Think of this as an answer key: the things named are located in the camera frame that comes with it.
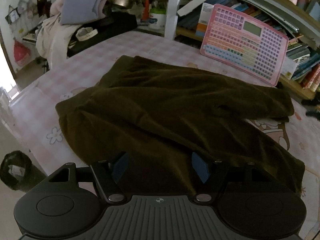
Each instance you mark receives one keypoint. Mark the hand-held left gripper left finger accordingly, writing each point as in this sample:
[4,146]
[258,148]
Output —
[121,166]

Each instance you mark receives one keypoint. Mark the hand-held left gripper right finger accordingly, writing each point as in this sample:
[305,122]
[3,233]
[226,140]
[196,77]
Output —
[201,166]

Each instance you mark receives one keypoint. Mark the black trash bin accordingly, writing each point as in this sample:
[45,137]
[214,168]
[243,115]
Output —
[25,177]

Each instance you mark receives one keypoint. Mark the pink checkered cartoon desk mat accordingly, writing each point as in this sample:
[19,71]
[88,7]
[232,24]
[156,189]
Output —
[87,62]

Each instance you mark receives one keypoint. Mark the pink keyboard learning board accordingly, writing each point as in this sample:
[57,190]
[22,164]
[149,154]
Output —
[237,45]

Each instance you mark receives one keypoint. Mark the white card box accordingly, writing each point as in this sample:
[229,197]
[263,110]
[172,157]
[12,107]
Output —
[288,67]

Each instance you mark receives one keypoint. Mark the white tape roll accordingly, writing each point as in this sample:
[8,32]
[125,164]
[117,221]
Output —
[86,33]

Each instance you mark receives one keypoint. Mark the red thick dictionary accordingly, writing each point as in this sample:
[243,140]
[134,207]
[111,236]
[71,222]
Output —
[312,76]

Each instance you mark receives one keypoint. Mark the row of books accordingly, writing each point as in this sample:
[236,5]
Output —
[300,62]

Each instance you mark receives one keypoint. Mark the black bag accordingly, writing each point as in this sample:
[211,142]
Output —
[117,22]

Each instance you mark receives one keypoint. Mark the white orange booklet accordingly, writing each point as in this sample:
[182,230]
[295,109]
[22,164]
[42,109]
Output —
[205,17]

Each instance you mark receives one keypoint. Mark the pink hanging bag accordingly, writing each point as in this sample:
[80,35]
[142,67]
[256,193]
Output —
[22,52]

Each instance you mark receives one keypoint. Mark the metal bowl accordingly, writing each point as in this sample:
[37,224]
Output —
[120,1]

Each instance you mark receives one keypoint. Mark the white cover book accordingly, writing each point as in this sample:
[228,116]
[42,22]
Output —
[197,1]

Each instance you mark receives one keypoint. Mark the lavender folded cloth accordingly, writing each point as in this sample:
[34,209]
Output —
[80,5]

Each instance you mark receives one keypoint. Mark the white frame wooden bookshelf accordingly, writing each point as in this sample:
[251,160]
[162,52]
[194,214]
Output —
[172,10]

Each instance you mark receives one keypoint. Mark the wall photo frame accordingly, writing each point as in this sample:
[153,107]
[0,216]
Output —
[15,15]

